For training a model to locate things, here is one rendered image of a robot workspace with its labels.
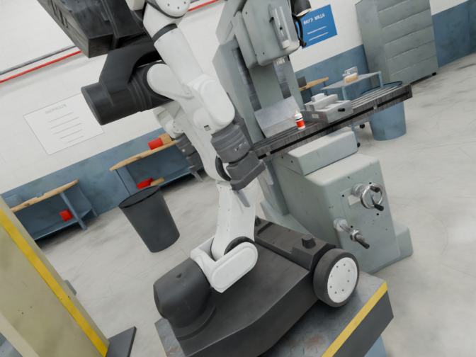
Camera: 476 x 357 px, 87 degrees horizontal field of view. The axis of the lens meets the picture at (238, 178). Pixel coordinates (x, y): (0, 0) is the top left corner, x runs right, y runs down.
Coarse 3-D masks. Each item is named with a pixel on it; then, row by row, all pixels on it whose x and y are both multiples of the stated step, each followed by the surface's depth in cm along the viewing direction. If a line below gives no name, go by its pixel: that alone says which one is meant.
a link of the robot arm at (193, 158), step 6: (186, 144) 105; (192, 144) 105; (180, 150) 108; (186, 150) 106; (192, 150) 106; (192, 156) 108; (198, 156) 110; (192, 162) 109; (198, 162) 109; (192, 168) 109; (198, 168) 110
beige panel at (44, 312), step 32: (0, 224) 131; (0, 256) 124; (32, 256) 141; (0, 288) 117; (32, 288) 133; (64, 288) 155; (0, 320) 114; (32, 320) 126; (64, 320) 145; (32, 352) 120; (64, 352) 136; (96, 352) 158; (128, 352) 160
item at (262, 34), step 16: (256, 0) 124; (272, 0) 125; (256, 16) 126; (288, 16) 128; (256, 32) 130; (272, 32) 129; (288, 32) 130; (256, 48) 140; (272, 48) 130; (288, 48) 132
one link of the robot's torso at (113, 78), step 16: (128, 48) 69; (144, 48) 72; (112, 64) 68; (128, 64) 70; (112, 80) 68; (128, 80) 70; (96, 96) 67; (112, 96) 69; (128, 96) 71; (96, 112) 68; (112, 112) 70; (128, 112) 74
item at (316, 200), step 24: (288, 168) 158; (336, 168) 128; (360, 168) 120; (288, 192) 182; (312, 192) 133; (336, 192) 120; (312, 216) 151; (336, 216) 123; (360, 216) 126; (384, 216) 129; (336, 240) 129; (384, 240) 133; (360, 264) 133
